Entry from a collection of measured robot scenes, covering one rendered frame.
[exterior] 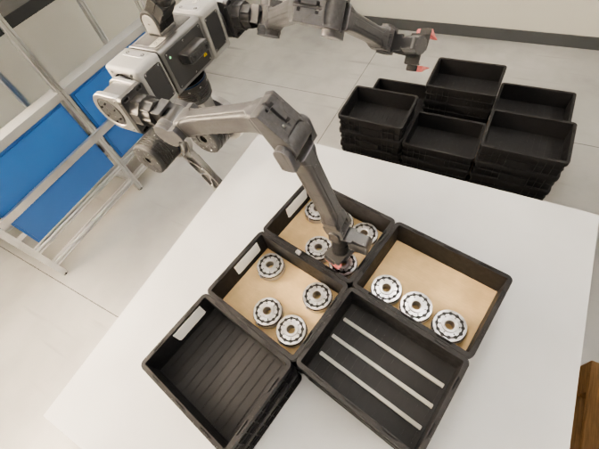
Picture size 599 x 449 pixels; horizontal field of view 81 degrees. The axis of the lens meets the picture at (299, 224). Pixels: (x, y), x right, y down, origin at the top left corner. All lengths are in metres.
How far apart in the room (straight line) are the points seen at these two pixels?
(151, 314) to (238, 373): 0.53
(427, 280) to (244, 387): 0.71
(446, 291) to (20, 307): 2.75
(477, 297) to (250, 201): 1.05
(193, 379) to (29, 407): 1.60
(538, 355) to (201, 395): 1.10
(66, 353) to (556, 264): 2.65
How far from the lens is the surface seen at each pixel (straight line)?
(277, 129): 0.73
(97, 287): 2.83
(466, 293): 1.32
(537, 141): 2.33
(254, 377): 1.25
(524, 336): 1.47
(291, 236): 1.41
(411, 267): 1.33
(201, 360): 1.33
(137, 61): 1.17
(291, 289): 1.31
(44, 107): 2.65
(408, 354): 1.22
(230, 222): 1.70
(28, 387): 2.84
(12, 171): 2.64
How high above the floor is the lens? 2.01
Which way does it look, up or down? 55 degrees down
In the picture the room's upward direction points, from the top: 16 degrees counter-clockwise
